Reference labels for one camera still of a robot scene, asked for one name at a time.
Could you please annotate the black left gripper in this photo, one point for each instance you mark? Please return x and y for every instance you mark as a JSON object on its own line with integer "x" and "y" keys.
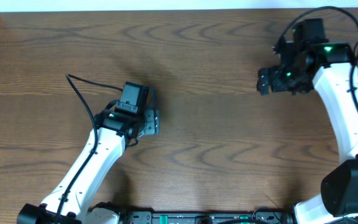
{"x": 153, "y": 117}

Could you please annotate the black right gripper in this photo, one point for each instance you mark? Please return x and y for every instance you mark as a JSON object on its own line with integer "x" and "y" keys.
{"x": 276, "y": 85}

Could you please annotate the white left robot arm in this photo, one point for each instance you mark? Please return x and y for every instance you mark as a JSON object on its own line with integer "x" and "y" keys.
{"x": 120, "y": 122}

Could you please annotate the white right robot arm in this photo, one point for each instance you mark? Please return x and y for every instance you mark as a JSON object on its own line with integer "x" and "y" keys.
{"x": 310, "y": 62}

